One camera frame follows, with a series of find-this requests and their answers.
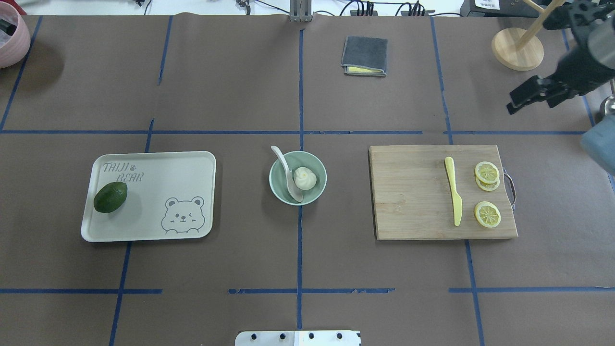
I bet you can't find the pink mixing bowl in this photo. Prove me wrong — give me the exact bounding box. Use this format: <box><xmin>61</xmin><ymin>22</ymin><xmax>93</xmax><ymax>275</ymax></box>
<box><xmin>0</xmin><ymin>2</ymin><xmax>31</xmax><ymax>69</ymax></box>

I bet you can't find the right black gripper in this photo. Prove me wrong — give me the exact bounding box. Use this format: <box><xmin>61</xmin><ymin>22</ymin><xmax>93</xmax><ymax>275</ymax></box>
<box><xmin>506</xmin><ymin>0</ymin><xmax>614</xmax><ymax>115</ymax></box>

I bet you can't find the metal scoop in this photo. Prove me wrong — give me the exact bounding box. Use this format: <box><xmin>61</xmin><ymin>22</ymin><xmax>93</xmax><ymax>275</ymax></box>
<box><xmin>601</xmin><ymin>79</ymin><xmax>615</xmax><ymax>117</ymax></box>

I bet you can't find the mint green bowl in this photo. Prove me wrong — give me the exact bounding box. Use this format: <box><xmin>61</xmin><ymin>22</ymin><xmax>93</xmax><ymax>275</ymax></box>
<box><xmin>269</xmin><ymin>151</ymin><xmax>327</xmax><ymax>206</ymax></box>

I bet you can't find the lemon slice top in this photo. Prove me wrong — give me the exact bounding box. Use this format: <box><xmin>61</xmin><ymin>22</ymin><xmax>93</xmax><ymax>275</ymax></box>
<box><xmin>474</xmin><ymin>161</ymin><xmax>500</xmax><ymax>184</ymax></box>

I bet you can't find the grey folded cloth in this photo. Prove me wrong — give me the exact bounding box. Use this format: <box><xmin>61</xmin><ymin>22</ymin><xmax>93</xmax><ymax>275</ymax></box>
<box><xmin>341</xmin><ymin>36</ymin><xmax>388</xmax><ymax>77</ymax></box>

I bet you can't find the lemon slice bottom back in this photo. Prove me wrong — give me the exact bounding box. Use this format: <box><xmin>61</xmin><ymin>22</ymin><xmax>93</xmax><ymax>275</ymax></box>
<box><xmin>475</xmin><ymin>179</ymin><xmax>500</xmax><ymax>191</ymax></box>

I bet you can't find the yellow sponge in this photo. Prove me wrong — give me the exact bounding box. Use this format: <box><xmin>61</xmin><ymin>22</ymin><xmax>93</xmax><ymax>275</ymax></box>
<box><xmin>345</xmin><ymin>66</ymin><xmax>382</xmax><ymax>76</ymax></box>

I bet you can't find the white speckled spoon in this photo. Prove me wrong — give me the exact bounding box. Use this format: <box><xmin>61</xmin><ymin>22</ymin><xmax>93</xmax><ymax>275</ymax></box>
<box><xmin>271</xmin><ymin>146</ymin><xmax>304</xmax><ymax>202</ymax></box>

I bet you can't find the wooden cutting board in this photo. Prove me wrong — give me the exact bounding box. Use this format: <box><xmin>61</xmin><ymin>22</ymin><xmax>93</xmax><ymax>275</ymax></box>
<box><xmin>369</xmin><ymin>145</ymin><xmax>518</xmax><ymax>240</ymax></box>

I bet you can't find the white bear tray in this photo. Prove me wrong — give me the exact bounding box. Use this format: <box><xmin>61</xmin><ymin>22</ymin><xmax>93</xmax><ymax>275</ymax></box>
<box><xmin>81</xmin><ymin>151</ymin><xmax>217</xmax><ymax>242</ymax></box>

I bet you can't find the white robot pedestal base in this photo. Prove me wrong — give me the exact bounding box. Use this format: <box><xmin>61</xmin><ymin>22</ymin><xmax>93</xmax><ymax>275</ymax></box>
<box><xmin>234</xmin><ymin>329</ymin><xmax>362</xmax><ymax>346</ymax></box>

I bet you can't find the yellow plastic knife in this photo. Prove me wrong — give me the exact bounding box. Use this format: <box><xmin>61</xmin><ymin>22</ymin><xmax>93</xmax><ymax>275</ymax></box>
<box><xmin>444</xmin><ymin>156</ymin><xmax>463</xmax><ymax>226</ymax></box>

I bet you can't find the wooden mug tree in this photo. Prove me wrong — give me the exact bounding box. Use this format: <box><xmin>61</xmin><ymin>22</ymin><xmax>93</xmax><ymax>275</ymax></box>
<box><xmin>491</xmin><ymin>0</ymin><xmax>565</xmax><ymax>72</ymax></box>

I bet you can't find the green avocado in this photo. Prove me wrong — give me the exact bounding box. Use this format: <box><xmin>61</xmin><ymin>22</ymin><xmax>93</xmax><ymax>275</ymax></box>
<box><xmin>94</xmin><ymin>181</ymin><xmax>128</xmax><ymax>214</ymax></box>

